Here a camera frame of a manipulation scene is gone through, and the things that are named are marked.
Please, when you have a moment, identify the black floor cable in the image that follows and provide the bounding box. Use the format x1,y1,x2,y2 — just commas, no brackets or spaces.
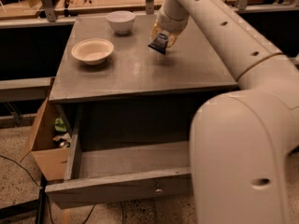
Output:
0,154,55,224

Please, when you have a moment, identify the grey metal rail frame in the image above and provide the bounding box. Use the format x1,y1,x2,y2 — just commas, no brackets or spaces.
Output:
0,0,299,30

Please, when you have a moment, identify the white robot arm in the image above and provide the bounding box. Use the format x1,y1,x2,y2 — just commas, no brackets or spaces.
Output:
152,0,299,224

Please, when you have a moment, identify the silver metal can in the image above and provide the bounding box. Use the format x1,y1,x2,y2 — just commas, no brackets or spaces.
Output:
59,141,70,148

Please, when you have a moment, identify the small metal drawer knob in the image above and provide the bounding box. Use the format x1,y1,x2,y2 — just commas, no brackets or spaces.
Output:
154,184,164,194

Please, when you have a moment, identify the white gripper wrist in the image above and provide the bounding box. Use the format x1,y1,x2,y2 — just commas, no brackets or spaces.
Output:
150,7,189,49

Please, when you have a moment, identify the white deep ceramic bowl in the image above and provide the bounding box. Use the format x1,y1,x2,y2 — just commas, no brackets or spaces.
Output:
107,10,135,34

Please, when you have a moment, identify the beige shallow paper bowl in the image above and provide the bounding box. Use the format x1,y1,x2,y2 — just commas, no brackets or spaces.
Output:
71,38,114,65

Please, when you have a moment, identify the brown cardboard box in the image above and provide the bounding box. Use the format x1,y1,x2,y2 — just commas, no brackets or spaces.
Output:
20,100,69,181

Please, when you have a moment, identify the dark blue rxbar wrapper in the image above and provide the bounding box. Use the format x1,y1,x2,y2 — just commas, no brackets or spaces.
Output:
149,33,168,54

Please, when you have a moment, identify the crumpled white paper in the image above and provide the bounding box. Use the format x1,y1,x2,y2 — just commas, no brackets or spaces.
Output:
52,133,71,142

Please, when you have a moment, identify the open grey top drawer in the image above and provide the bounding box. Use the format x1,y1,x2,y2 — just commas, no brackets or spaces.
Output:
46,107,192,209

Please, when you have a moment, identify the grey wooden drawer cabinet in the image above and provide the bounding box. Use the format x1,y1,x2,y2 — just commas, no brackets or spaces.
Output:
50,15,236,150

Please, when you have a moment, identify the green crumpled wrapper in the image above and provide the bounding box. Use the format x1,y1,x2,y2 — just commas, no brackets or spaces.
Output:
54,118,66,133

